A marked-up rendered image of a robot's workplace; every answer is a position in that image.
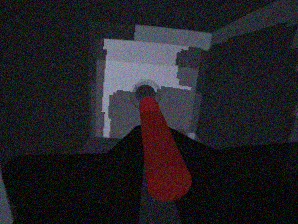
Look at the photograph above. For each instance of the red peg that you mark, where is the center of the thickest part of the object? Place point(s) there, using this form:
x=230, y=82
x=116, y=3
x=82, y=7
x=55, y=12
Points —
x=167, y=176

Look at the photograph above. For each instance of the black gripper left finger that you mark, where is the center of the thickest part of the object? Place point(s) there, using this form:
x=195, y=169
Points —
x=113, y=179

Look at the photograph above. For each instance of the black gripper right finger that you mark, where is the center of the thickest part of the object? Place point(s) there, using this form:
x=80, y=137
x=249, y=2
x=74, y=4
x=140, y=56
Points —
x=214, y=174

